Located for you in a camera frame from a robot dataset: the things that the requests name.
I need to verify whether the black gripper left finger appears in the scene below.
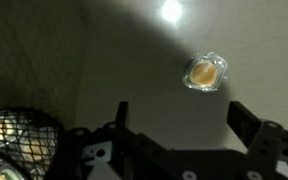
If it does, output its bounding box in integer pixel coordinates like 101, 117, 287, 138
44, 100, 200, 180

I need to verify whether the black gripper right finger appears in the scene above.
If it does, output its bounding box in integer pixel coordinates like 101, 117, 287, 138
226, 100, 288, 180

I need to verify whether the black wire mesh basket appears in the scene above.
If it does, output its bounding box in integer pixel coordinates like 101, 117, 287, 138
0, 106, 66, 180

